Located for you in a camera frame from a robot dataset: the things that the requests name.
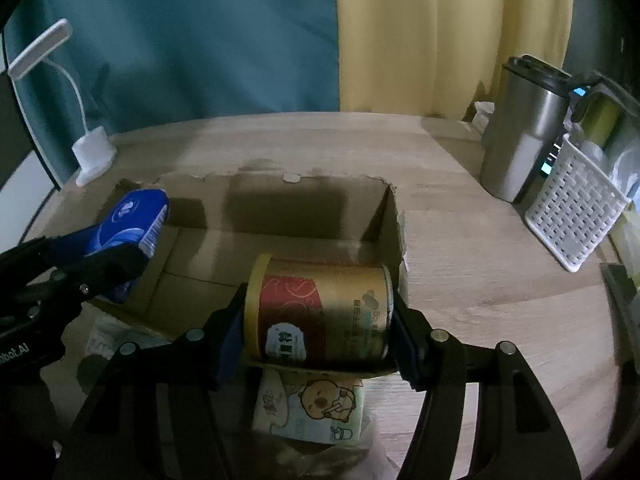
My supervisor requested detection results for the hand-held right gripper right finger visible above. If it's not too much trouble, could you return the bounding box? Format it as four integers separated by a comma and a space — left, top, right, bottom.
387, 287, 583, 480

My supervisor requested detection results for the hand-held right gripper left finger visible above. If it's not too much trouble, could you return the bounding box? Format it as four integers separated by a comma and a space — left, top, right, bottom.
52, 282, 251, 480

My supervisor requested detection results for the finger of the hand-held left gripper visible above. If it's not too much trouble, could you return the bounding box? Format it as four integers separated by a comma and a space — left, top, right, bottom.
0, 247, 151, 326
0, 227, 103, 283

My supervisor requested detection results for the blue tissue pack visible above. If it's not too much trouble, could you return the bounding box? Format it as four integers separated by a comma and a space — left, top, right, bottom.
82, 189, 171, 305

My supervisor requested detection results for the gold and red can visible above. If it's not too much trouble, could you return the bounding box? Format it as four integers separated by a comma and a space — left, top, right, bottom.
241, 253, 396, 373

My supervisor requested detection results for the cardboard box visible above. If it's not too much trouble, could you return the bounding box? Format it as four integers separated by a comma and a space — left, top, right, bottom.
92, 172, 408, 377

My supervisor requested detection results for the grey round object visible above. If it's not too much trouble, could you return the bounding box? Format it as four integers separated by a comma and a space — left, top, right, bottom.
76, 354, 117, 393

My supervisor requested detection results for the cartoon bear tissue pack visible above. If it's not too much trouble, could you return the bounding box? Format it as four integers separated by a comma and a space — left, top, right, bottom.
251, 367, 366, 446

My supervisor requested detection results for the white desk lamp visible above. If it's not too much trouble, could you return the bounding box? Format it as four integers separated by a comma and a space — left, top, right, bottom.
7, 18, 118, 187

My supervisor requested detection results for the clear plastic snack bag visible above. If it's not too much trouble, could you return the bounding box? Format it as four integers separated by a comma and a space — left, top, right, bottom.
270, 410, 388, 480

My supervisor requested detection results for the white plastic basket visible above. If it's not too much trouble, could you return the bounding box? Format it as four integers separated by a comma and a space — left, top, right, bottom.
524, 132, 632, 273

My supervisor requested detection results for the stainless steel tumbler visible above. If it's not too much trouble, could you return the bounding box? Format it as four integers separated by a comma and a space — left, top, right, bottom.
480, 54, 573, 203

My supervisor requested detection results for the teal curtain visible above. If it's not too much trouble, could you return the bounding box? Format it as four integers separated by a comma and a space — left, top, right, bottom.
2, 0, 343, 187

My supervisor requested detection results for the pale yellow box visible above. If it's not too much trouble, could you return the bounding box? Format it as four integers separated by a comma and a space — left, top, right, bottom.
611, 204, 640, 263

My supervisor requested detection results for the yellow-green bottle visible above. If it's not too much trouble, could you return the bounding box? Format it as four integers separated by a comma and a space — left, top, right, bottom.
582, 95, 623, 146

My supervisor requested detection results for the yellow curtain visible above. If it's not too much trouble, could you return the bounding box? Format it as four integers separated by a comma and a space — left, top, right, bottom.
332, 0, 573, 121

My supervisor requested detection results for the dark grey curtain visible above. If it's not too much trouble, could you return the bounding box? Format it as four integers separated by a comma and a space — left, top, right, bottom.
567, 0, 632, 83

